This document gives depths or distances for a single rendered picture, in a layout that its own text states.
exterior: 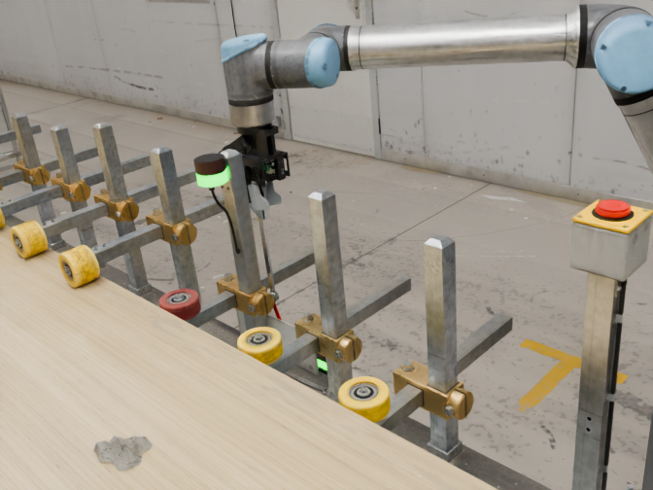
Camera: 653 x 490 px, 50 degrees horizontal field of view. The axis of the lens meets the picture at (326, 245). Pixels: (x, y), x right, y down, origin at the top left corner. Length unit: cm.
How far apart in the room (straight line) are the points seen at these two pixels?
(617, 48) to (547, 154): 289
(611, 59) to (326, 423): 74
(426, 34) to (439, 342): 61
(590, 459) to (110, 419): 72
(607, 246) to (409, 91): 374
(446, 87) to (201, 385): 342
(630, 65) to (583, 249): 44
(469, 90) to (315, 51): 302
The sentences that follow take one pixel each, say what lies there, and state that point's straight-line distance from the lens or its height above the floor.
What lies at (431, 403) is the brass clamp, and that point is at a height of 82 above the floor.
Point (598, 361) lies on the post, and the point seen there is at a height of 102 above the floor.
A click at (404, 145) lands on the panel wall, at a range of 471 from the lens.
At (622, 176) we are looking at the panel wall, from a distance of 398.
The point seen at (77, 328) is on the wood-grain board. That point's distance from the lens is 145.
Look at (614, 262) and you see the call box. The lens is 90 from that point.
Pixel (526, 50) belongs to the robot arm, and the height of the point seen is 131.
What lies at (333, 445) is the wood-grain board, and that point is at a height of 90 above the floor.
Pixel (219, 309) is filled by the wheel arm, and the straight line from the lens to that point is 151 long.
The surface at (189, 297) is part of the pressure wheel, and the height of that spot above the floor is 91.
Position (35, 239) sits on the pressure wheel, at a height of 95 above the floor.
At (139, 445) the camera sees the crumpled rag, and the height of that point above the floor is 91.
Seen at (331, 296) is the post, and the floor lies 95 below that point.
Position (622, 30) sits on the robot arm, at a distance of 127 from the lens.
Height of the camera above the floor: 158
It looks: 25 degrees down
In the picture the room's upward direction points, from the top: 6 degrees counter-clockwise
